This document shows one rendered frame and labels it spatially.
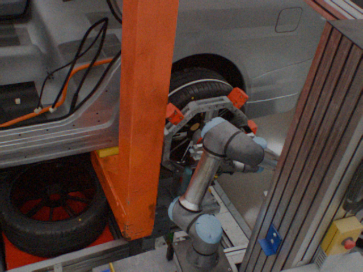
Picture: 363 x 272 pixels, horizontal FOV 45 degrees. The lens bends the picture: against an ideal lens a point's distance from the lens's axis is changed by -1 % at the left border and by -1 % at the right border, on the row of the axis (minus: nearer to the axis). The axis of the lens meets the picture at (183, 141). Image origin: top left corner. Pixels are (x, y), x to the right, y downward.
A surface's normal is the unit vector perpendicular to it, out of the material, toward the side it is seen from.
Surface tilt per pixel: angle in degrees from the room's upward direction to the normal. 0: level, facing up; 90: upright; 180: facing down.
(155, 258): 0
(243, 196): 0
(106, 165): 0
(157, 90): 90
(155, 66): 90
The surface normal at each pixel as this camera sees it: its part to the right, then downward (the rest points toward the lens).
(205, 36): 0.42, 0.62
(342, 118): -0.94, 0.12
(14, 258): 0.11, -0.76
